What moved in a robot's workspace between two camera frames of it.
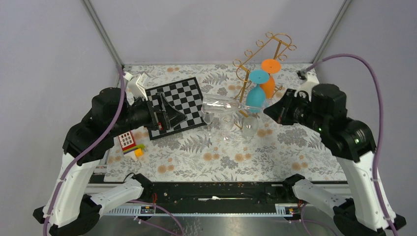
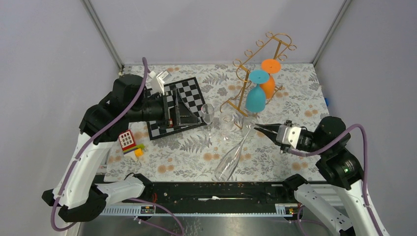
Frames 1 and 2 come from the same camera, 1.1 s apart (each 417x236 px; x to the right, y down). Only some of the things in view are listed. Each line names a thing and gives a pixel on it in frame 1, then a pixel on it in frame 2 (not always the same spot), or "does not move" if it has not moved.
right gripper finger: (275, 111) -> (271, 134)
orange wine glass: (271, 66) does not move
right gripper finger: (281, 105) -> (273, 127)
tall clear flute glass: (209, 131) does not move
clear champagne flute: (212, 103) -> (225, 171)
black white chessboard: (186, 95) does not move
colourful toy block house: (128, 144) does not move
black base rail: (278, 198) does not move
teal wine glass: (255, 96) does not move
